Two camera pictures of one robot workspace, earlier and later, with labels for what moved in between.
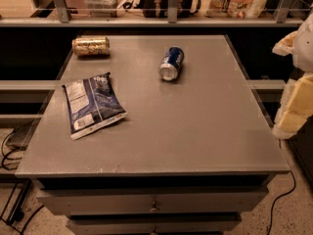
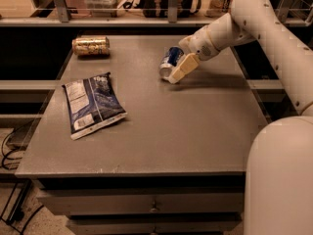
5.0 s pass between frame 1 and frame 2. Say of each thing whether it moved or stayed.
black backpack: stayed
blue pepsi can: stayed
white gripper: moved
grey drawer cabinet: stayed
